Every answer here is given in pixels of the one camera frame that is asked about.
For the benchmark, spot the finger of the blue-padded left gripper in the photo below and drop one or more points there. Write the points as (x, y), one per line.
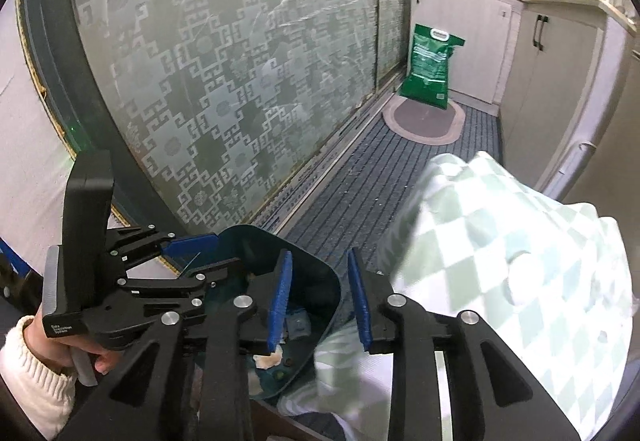
(194, 246)
(207, 276)

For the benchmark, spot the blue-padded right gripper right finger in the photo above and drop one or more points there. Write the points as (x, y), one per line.
(359, 297)

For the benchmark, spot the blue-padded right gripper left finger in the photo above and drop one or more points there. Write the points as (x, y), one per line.
(282, 277)

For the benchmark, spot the green white checkered cloth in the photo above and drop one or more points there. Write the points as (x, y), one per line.
(552, 280)

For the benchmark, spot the white knit sleeve forearm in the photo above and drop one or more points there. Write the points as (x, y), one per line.
(44, 397)

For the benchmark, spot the white kitchen cabinets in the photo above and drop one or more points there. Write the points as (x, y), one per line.
(553, 72)

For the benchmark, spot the left hand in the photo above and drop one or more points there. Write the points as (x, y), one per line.
(56, 353)

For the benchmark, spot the dark blue striped floor mat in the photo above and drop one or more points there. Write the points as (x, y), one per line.
(351, 200)

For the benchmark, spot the patterned frosted sliding door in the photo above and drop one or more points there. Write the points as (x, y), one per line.
(209, 108)

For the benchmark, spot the oval grey pink mat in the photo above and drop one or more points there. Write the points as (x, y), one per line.
(422, 123)

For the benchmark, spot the green rice bag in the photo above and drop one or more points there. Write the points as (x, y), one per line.
(430, 52)

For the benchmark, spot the beige refrigerator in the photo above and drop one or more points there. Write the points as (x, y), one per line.
(595, 162)

